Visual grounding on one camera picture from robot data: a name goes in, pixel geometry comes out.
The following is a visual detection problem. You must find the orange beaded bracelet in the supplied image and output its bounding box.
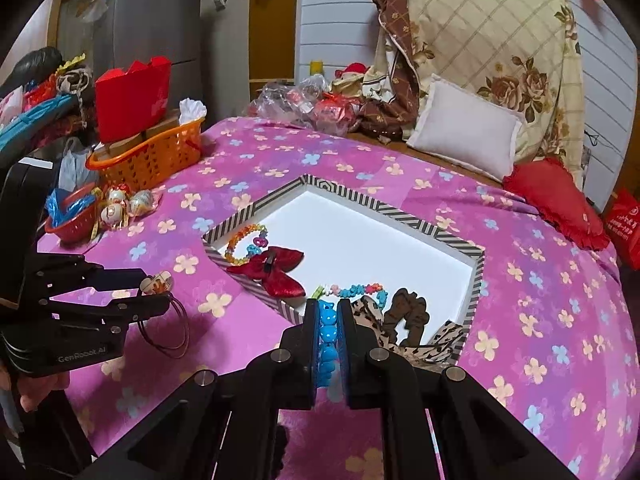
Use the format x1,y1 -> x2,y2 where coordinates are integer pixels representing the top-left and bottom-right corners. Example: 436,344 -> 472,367
222,223 -> 270,267

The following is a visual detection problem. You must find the white small pillow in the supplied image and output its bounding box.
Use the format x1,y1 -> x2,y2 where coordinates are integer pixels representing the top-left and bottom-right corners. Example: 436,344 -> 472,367
407,75 -> 524,182

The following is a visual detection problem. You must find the white tissue in basket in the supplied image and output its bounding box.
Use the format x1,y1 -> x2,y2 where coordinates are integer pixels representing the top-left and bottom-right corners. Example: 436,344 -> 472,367
179,98 -> 207,125

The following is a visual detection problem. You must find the blue beaded bracelet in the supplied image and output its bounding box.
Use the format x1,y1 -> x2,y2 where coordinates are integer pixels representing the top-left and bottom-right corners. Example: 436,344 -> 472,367
313,299 -> 346,403

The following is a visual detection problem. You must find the leopard print bow scrunchie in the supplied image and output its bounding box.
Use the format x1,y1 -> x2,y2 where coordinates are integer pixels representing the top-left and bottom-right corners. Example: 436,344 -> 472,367
350,288 -> 469,370

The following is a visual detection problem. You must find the beige floral quilt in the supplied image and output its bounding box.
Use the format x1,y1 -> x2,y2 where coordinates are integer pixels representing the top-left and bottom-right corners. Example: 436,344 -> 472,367
358,0 -> 585,185

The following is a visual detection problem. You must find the red ruffled cushion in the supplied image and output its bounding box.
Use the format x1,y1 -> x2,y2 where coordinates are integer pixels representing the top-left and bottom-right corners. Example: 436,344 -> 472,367
502,157 -> 610,252

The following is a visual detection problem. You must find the red velvet bow clip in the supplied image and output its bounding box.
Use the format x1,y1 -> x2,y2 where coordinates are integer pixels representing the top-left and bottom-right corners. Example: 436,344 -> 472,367
227,246 -> 306,299

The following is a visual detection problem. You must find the pink floral bed sheet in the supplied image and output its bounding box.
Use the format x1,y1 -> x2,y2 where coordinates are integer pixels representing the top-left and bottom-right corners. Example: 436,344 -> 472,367
67,117 -> 639,479

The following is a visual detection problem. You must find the red small bowl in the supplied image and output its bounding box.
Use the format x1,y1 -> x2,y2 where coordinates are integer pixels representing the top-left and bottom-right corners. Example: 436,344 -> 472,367
44,183 -> 98,246

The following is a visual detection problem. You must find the red paper gift bag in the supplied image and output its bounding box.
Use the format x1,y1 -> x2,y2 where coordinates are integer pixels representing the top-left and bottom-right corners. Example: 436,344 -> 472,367
94,56 -> 171,144

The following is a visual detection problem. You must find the orange plastic basket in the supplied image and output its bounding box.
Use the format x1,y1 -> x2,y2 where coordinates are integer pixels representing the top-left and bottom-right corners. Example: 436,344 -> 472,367
86,118 -> 204,192

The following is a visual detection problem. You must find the red shopping bag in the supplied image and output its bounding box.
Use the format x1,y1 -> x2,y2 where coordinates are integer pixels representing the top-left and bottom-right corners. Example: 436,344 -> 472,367
605,188 -> 640,271

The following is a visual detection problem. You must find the person's left hand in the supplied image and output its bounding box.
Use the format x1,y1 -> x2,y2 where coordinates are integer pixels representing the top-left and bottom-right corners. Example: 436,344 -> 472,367
16,372 -> 70,413

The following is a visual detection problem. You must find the clear plastic bag pile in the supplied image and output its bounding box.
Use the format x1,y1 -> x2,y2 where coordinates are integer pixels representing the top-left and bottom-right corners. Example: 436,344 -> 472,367
245,74 -> 361,136

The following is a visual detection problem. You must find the grey refrigerator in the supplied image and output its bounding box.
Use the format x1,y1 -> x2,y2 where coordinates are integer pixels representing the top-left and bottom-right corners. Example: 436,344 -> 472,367
92,0 -> 252,124

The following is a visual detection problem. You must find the multicolour beaded necklace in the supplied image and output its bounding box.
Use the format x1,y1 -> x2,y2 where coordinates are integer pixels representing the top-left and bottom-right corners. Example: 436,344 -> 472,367
310,282 -> 390,311

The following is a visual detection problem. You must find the striped white shallow box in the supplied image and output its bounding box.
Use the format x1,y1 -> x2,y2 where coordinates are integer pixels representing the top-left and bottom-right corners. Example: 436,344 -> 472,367
203,174 -> 485,342

